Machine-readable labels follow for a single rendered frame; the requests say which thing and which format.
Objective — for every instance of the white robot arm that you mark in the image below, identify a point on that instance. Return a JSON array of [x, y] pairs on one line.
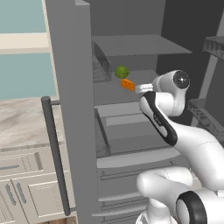
[[201, 151]]

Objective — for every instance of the beige drawer front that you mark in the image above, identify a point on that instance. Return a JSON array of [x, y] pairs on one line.
[[20, 163]]

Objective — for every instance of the grey freezer drawer front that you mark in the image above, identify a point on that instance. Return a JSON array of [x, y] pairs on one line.
[[122, 169]]

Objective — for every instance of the grey fridge door with racks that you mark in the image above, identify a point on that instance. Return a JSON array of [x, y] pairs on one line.
[[214, 46]]

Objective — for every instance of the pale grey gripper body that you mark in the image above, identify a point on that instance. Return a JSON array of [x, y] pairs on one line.
[[144, 88]]

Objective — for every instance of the orange cheese wedge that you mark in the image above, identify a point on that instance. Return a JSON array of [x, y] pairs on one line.
[[127, 84]]

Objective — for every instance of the beige cabinet door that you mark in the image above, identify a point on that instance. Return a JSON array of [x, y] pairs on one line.
[[46, 195], [5, 207]]

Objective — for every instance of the grey fridge shelf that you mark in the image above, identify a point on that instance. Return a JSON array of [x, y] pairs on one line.
[[137, 44]]

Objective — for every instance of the grey fridge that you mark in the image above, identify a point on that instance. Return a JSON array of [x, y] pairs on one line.
[[125, 20]]

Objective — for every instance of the green round vegetable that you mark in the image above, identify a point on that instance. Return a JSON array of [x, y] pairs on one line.
[[121, 71]]

